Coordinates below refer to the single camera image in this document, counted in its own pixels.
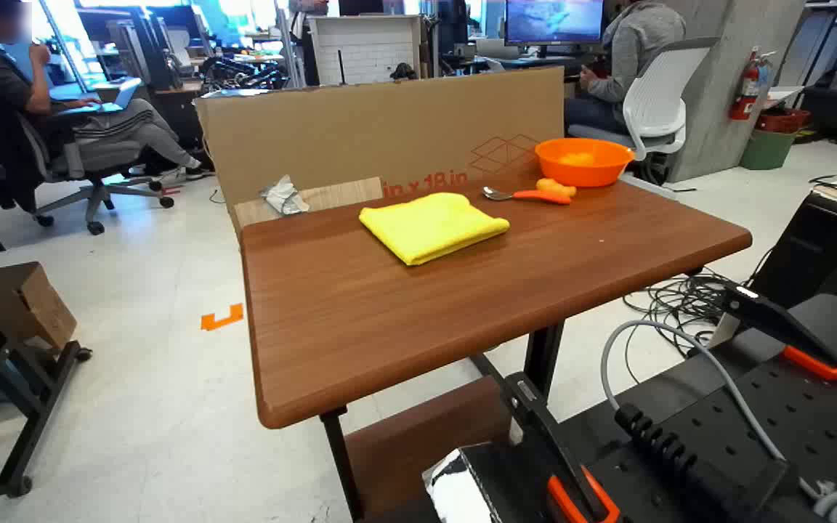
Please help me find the seated person gray hoodie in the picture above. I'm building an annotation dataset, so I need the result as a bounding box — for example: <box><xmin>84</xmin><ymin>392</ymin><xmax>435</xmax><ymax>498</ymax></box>
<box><xmin>565</xmin><ymin>0</ymin><xmax>690</xmax><ymax>134</ymax></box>

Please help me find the red fire extinguisher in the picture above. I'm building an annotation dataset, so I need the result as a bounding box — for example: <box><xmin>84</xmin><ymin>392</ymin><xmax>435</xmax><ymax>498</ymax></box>
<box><xmin>726</xmin><ymin>47</ymin><xmax>777</xmax><ymax>124</ymax></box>

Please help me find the small orange toy carrot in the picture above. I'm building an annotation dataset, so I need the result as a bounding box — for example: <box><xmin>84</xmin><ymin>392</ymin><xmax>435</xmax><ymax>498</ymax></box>
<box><xmin>479</xmin><ymin>177</ymin><xmax>579</xmax><ymax>208</ymax></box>

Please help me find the black cabinet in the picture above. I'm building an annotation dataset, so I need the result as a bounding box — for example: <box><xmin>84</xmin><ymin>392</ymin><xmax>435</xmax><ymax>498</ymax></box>
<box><xmin>748</xmin><ymin>185</ymin><xmax>837</xmax><ymax>315</ymax></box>

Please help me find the brown wooden lower shelf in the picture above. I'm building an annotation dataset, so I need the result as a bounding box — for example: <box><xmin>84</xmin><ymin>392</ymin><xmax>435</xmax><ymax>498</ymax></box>
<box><xmin>342</xmin><ymin>376</ymin><xmax>517</xmax><ymax>519</ymax></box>

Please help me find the white board panel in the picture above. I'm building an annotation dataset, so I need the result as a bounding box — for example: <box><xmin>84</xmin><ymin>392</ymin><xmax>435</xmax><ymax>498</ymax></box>
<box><xmin>304</xmin><ymin>12</ymin><xmax>425</xmax><ymax>91</ymax></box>

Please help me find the yellow towel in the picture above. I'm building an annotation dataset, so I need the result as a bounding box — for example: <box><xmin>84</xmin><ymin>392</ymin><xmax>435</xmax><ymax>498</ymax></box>
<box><xmin>358</xmin><ymin>188</ymin><xmax>515</xmax><ymax>270</ymax></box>

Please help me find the crumpled white paper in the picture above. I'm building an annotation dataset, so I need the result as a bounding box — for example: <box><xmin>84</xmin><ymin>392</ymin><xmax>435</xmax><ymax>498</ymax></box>
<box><xmin>261</xmin><ymin>175</ymin><xmax>312</xmax><ymax>219</ymax></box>

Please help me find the white office chair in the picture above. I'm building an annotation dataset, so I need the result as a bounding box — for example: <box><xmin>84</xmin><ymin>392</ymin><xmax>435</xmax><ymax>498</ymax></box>
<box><xmin>567</xmin><ymin>39</ymin><xmax>722</xmax><ymax>185</ymax></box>

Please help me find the tangled gray cable bundle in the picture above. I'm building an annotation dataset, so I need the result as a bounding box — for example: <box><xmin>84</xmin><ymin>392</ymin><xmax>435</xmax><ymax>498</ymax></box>
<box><xmin>618</xmin><ymin>272</ymin><xmax>732</xmax><ymax>338</ymax></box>

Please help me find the computer monitor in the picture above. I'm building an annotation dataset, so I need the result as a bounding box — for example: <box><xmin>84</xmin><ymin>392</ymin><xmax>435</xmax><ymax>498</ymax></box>
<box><xmin>504</xmin><ymin>0</ymin><xmax>608</xmax><ymax>52</ymax></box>

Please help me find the orange plastic bowl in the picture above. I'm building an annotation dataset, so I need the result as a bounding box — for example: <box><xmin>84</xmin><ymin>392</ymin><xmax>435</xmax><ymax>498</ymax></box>
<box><xmin>533</xmin><ymin>134</ymin><xmax>637</xmax><ymax>191</ymax></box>

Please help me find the green waste bin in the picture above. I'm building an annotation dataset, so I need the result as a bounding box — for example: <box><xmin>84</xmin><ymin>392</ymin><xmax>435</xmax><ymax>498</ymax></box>
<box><xmin>739</xmin><ymin>107</ymin><xmax>812</xmax><ymax>172</ymax></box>

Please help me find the brown cardboard sheet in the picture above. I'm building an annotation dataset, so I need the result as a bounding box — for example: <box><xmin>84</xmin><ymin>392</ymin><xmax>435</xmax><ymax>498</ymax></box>
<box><xmin>191</xmin><ymin>63</ymin><xmax>569</xmax><ymax>232</ymax></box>

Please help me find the black clamp orange handle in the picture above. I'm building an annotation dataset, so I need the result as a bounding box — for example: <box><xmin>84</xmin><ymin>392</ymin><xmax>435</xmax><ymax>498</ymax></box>
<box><xmin>719</xmin><ymin>281</ymin><xmax>837</xmax><ymax>387</ymax></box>
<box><xmin>472</xmin><ymin>351</ymin><xmax>627</xmax><ymax>523</ymax></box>

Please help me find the gray swivel office chair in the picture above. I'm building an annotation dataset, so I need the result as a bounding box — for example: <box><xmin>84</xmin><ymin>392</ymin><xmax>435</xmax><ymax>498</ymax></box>
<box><xmin>9</xmin><ymin>104</ymin><xmax>179</xmax><ymax>238</ymax></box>

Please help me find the shiny metal block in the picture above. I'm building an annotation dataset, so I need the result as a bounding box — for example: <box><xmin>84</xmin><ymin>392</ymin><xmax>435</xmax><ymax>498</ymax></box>
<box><xmin>418</xmin><ymin>441</ymin><xmax>538</xmax><ymax>523</ymax></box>

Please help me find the black metal stand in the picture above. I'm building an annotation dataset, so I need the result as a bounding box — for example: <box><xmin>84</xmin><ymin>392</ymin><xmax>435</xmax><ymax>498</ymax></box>
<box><xmin>0</xmin><ymin>261</ymin><xmax>94</xmax><ymax>502</ymax></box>

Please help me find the brown cardboard box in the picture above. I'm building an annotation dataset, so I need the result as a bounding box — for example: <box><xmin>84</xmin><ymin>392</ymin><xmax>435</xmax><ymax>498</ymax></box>
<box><xmin>0</xmin><ymin>259</ymin><xmax>81</xmax><ymax>476</ymax></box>

